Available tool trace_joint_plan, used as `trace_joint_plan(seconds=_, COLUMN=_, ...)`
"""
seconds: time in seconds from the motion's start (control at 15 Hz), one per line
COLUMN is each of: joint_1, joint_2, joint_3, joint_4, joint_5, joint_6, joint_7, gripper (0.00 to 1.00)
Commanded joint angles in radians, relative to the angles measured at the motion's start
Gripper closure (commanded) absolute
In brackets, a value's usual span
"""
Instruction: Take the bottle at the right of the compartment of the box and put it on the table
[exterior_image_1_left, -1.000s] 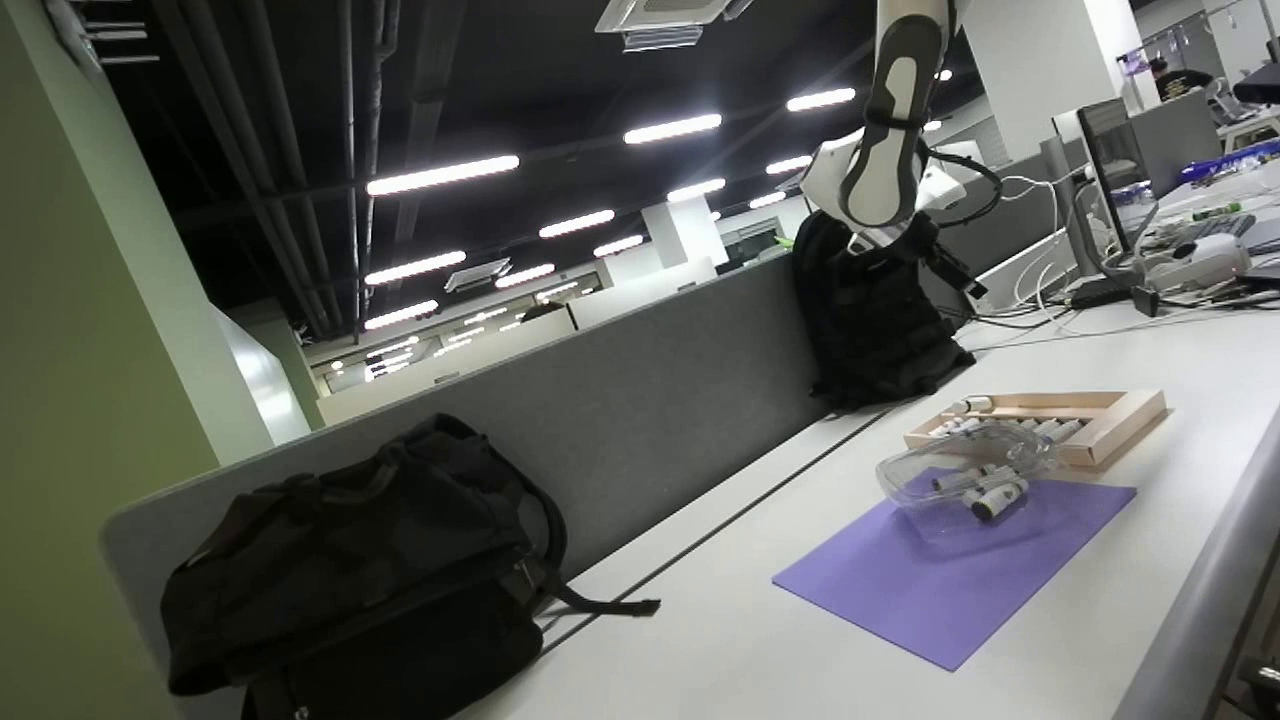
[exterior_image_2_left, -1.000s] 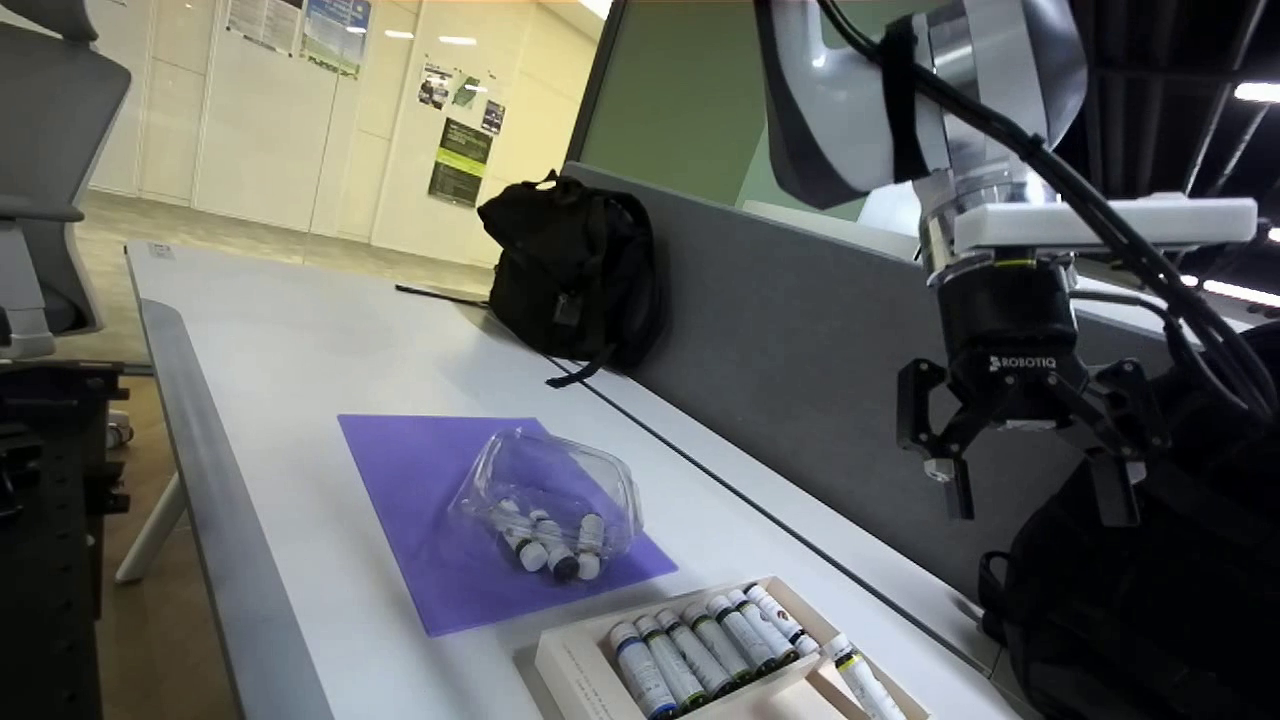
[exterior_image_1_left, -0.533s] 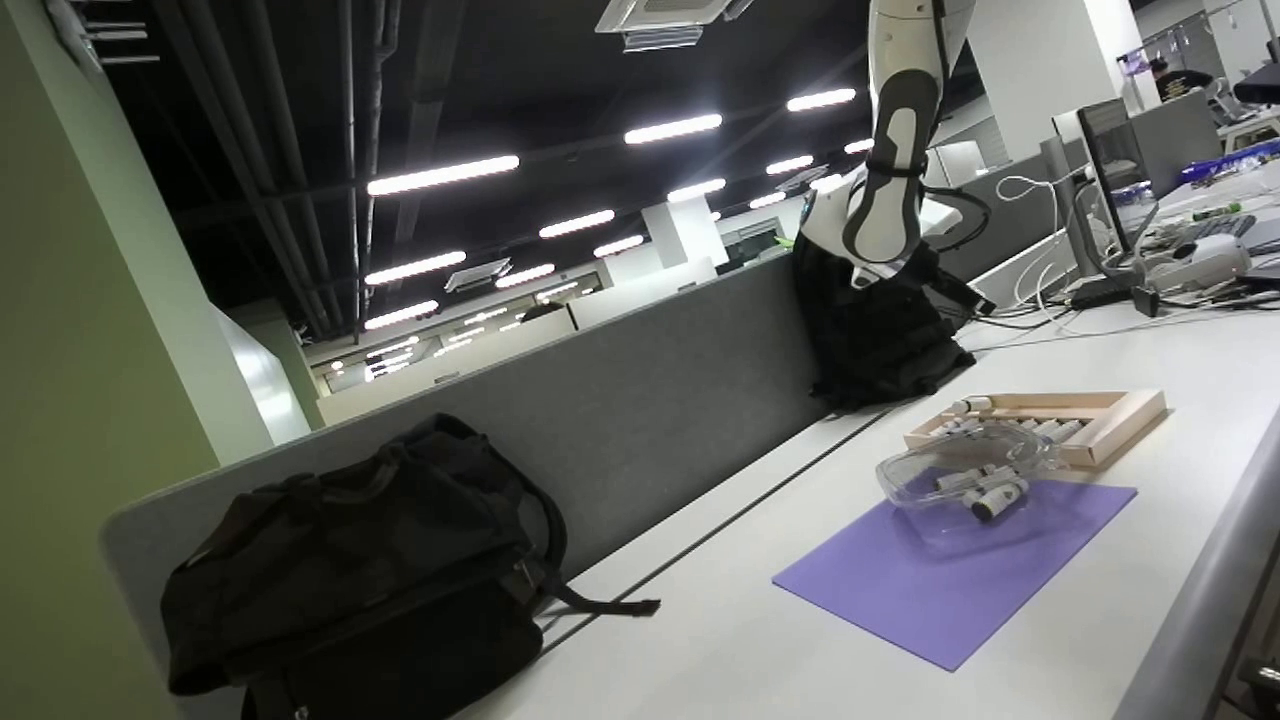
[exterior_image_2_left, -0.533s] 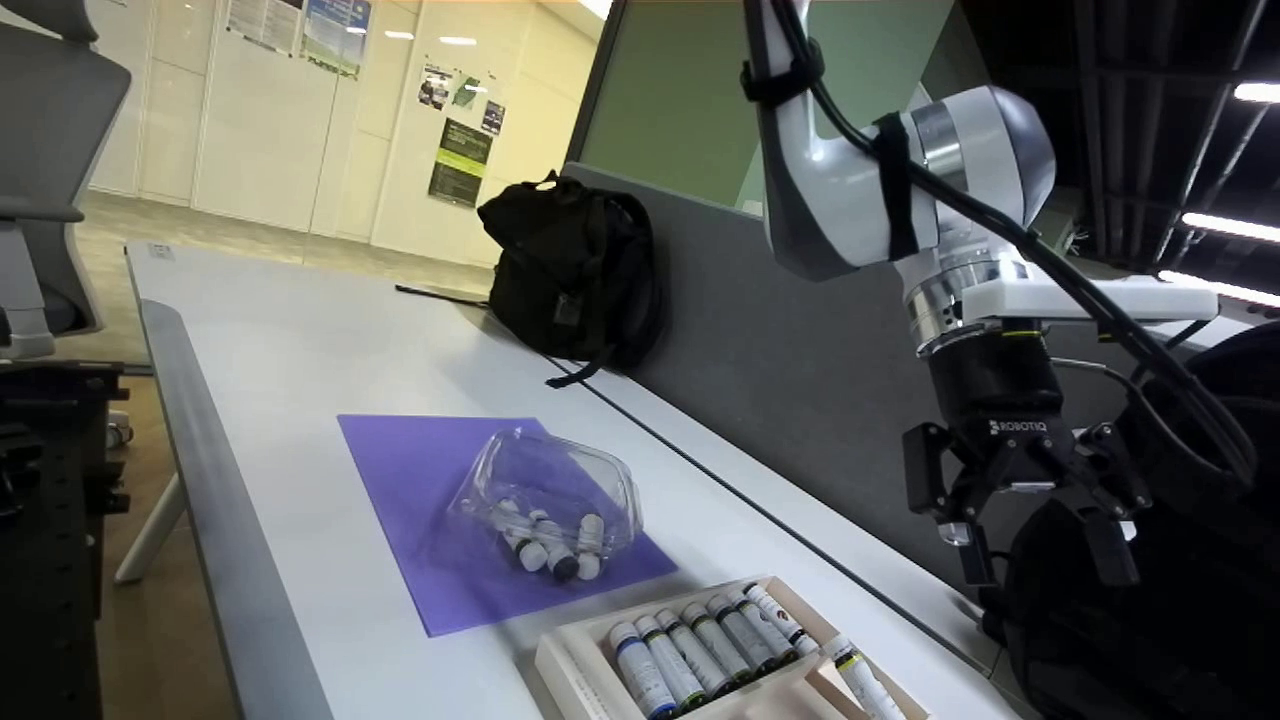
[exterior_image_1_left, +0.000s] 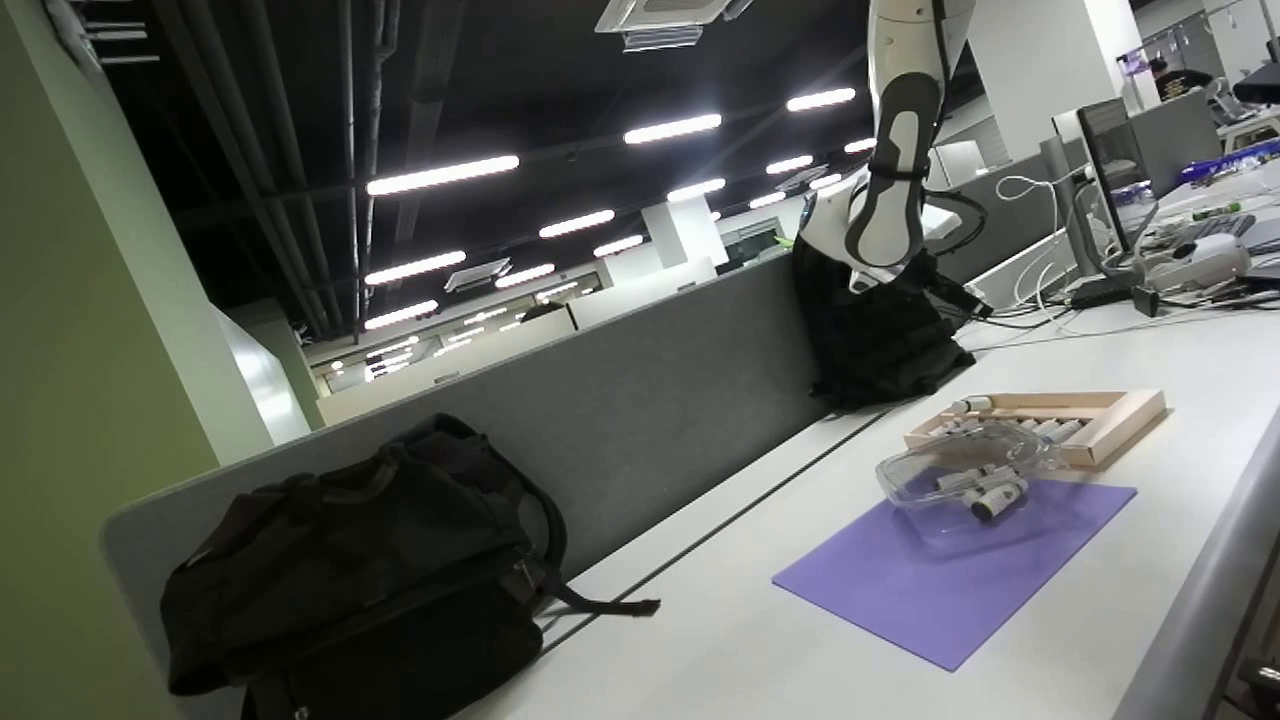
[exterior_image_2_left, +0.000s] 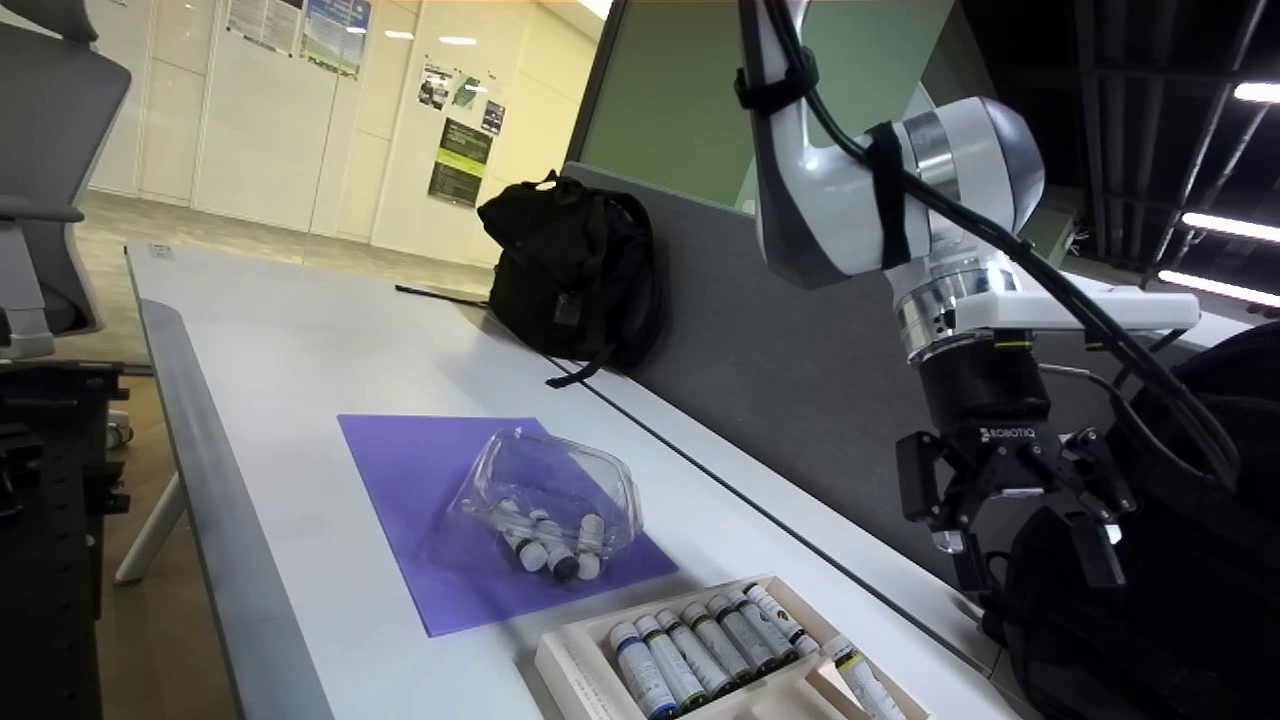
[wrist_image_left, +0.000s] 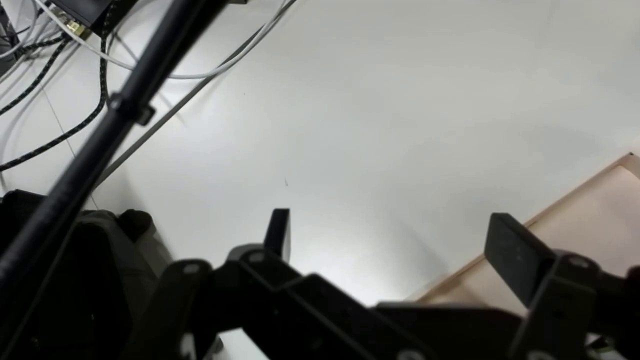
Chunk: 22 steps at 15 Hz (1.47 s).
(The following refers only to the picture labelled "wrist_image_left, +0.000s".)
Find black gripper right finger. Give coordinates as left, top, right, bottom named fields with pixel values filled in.
left=484, top=210, right=640, bottom=360

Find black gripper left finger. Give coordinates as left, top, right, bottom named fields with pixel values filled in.
left=122, top=206, right=375, bottom=360

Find beige wooden compartment box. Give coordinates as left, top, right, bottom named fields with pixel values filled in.
left=411, top=150, right=640, bottom=315

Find black tripod base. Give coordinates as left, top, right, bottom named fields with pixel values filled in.
left=0, top=188, right=175, bottom=360

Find black power adapter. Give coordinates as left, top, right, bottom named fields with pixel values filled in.
left=49, top=0, right=137, bottom=37

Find black cables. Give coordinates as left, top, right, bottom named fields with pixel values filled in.
left=0, top=0, right=225, bottom=285

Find black cable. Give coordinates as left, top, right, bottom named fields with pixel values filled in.
left=0, top=32, right=111, bottom=173

